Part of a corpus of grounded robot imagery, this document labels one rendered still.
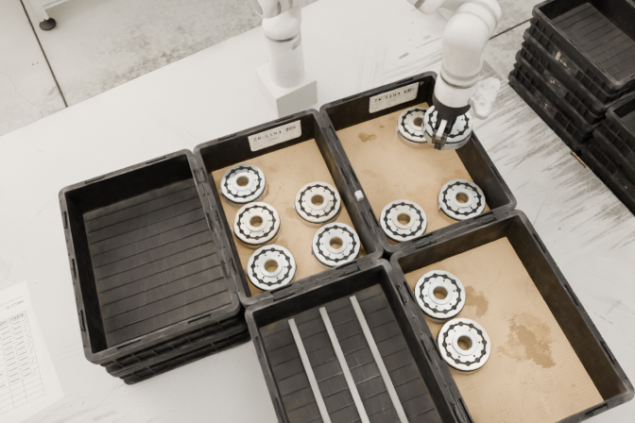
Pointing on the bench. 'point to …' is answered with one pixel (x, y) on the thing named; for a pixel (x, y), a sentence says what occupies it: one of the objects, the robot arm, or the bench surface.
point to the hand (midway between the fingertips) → (442, 134)
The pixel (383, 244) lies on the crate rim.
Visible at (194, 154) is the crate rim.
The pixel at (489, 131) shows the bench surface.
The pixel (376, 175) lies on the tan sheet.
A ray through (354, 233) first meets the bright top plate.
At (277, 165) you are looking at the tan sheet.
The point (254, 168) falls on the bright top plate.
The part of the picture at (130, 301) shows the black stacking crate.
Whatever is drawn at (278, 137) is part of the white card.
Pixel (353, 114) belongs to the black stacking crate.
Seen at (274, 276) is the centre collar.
